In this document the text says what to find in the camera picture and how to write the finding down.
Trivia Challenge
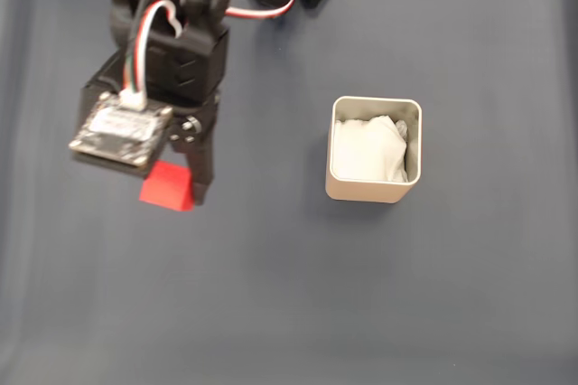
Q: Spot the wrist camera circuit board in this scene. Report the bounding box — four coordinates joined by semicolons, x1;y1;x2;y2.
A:
68;91;175;168

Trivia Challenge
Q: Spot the white crumpled cloth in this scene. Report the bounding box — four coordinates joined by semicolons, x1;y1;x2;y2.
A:
333;114;411;185

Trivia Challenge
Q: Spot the beige square box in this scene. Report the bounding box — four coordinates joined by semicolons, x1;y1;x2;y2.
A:
324;95;424;204

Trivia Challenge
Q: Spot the red cube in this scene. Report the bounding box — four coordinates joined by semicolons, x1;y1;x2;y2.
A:
138;161;195;213

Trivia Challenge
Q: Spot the white multi-wire camera cable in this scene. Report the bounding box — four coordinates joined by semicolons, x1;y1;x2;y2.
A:
119;0;186;110

